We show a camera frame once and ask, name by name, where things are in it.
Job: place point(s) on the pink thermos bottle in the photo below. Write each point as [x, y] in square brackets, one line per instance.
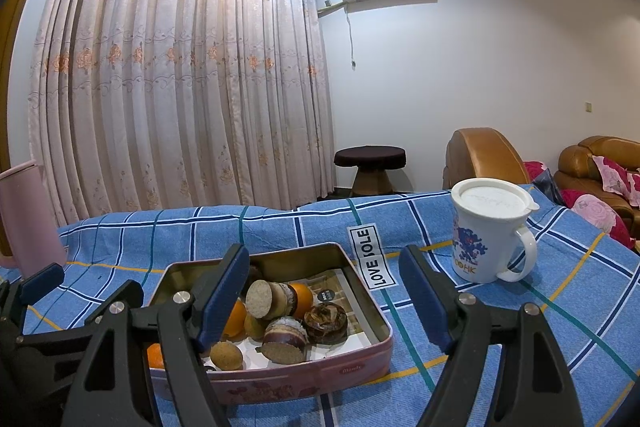
[25, 217]

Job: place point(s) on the white fabric label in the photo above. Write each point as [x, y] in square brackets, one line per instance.
[372, 257]

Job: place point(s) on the white conduit cover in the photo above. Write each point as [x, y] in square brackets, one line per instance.
[332, 8]

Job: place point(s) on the white printed mug with lid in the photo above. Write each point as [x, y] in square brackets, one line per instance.
[487, 232]

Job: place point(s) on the pink floral cushion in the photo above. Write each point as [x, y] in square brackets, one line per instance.
[597, 212]
[617, 174]

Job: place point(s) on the brown leather sofa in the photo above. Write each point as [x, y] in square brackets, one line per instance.
[580, 162]

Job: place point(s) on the beige embroidered curtain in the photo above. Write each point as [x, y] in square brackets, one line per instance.
[175, 82]

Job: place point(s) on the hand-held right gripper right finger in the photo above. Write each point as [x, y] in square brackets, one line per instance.
[425, 302]

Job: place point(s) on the dark round stool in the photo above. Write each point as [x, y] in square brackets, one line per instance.
[370, 162]

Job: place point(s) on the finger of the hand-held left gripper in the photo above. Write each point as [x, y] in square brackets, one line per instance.
[42, 282]
[125, 293]

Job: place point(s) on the pink metal tin box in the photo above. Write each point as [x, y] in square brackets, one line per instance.
[300, 377]

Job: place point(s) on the orange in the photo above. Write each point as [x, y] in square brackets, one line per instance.
[235, 319]
[155, 354]
[304, 294]

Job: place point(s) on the red floral cushion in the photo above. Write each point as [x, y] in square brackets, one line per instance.
[535, 169]

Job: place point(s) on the brown leather armchair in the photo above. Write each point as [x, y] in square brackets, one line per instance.
[482, 157]

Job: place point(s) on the dark blue cushion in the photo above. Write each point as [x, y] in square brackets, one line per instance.
[547, 187]

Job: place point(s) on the brown kiwi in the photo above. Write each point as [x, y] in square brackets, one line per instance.
[252, 326]
[227, 355]

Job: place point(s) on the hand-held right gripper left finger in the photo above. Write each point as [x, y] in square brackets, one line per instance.
[220, 302]

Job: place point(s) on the blue plaid blanket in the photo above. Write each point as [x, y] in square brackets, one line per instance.
[300, 222]

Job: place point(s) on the wooden door frame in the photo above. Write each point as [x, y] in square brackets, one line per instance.
[7, 47]

